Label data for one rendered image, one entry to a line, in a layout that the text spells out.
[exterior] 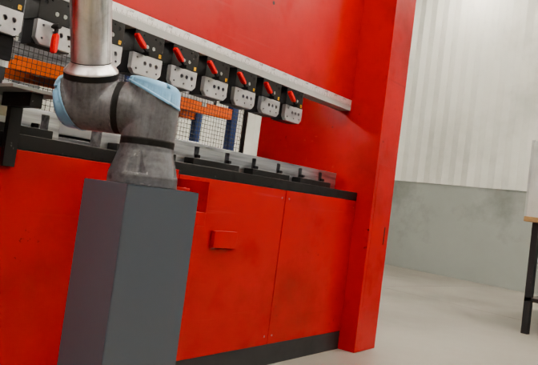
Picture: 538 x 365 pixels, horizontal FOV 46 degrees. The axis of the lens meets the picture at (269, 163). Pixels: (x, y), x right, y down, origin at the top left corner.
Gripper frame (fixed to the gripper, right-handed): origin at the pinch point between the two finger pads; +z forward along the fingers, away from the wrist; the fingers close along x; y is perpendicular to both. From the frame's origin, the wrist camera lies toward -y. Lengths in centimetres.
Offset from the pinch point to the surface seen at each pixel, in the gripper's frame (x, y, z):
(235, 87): -35, -4, 83
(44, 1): -40, 35, -8
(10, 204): -2, 87, 9
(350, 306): 24, 25, 213
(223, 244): 6, 50, 100
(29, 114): -25, 65, 9
